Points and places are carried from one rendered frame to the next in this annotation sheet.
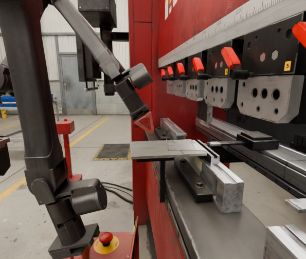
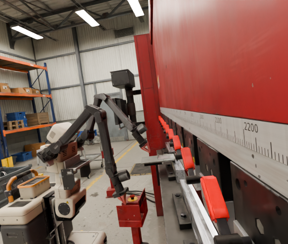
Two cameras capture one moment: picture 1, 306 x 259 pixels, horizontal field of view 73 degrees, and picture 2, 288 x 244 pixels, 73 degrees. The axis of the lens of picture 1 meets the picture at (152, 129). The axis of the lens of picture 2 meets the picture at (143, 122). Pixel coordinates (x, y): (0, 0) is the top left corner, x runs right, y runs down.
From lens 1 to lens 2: 0.87 m
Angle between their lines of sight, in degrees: 14
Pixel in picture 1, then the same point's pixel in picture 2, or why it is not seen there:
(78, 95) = (113, 126)
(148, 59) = (153, 108)
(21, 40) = (103, 130)
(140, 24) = (146, 89)
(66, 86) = not seen: hidden behind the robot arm
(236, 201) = (182, 177)
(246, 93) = not seen: hidden behind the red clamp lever
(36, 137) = (107, 156)
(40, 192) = (109, 174)
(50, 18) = (89, 71)
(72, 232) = (119, 188)
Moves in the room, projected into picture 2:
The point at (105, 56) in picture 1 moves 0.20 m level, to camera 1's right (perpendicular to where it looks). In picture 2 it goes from (127, 122) to (151, 119)
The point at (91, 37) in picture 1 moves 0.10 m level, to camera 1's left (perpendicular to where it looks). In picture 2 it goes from (120, 114) to (109, 116)
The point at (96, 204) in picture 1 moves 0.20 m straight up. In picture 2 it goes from (126, 177) to (122, 147)
